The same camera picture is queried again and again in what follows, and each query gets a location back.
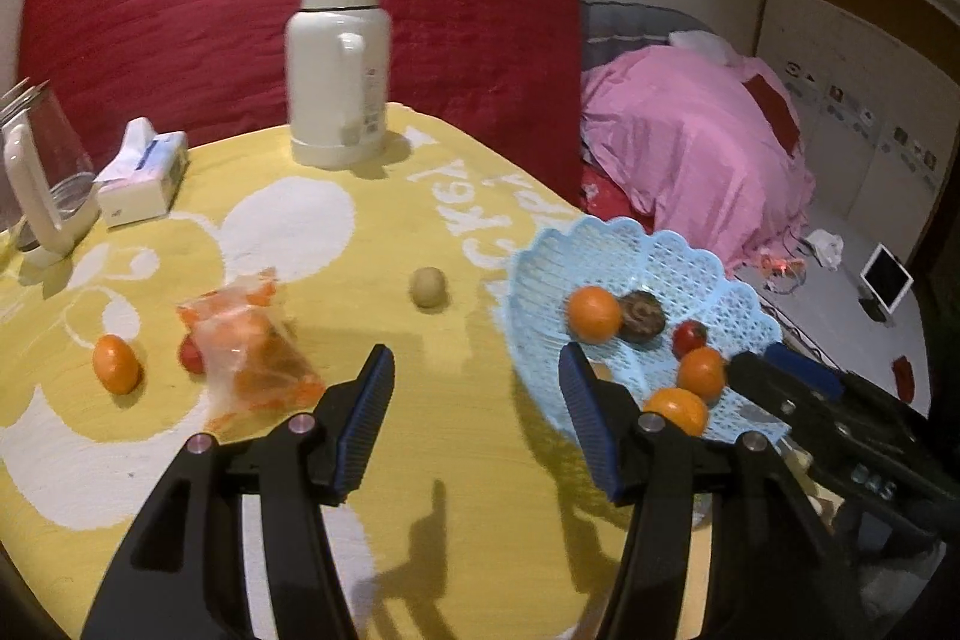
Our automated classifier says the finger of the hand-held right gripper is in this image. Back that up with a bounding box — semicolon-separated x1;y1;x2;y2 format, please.
727;351;818;431
769;344;848;397

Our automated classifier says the small oval orange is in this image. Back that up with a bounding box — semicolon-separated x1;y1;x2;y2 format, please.
92;334;142;395

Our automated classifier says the white tissue box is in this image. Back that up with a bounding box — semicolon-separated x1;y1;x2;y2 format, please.
96;117;190;229

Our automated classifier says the glass jug with cream handle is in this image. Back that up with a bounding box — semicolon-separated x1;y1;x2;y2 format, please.
0;79;102;268

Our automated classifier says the large red tomato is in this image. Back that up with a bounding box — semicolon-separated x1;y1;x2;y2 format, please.
673;320;708;357

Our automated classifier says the small beige round fruit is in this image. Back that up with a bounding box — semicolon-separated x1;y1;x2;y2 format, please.
409;266;448;310

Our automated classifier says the red cloth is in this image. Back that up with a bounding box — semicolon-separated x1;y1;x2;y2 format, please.
742;74;802;150

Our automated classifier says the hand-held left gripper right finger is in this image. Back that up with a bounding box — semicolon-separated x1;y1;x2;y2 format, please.
559;342;886;640

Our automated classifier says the wardrobe with stickers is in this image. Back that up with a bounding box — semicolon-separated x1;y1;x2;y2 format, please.
754;0;960;266

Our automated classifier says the white tablet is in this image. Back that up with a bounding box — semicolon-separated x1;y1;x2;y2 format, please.
860;244;914;315

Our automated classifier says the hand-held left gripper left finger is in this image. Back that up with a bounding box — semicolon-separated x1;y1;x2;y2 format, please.
79;344;396;640

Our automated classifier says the pink blanket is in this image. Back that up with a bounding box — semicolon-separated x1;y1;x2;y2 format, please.
581;47;817;270

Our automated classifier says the white crumpled item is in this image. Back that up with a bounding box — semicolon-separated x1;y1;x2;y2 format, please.
806;230;845;270

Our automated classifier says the large orange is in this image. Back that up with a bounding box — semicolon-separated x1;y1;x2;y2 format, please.
566;285;623;343

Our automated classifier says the cream thermos flask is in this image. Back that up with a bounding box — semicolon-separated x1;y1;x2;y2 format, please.
285;0;391;169

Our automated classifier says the plastic bag of orange pieces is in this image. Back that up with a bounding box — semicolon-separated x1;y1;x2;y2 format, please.
176;269;327;435

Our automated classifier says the light blue plastic basket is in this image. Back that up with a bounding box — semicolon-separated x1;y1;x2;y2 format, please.
506;215;794;450

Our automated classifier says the grey padded headboard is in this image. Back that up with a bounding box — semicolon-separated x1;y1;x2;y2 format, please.
581;0;721;60

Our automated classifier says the white pillow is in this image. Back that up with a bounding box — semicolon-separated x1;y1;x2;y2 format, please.
670;30;740;64

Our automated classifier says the brown passion fruit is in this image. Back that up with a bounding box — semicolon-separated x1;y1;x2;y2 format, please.
621;293;665;339

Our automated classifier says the mandarin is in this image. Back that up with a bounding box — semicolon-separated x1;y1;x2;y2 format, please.
677;347;727;402
643;387;710;437

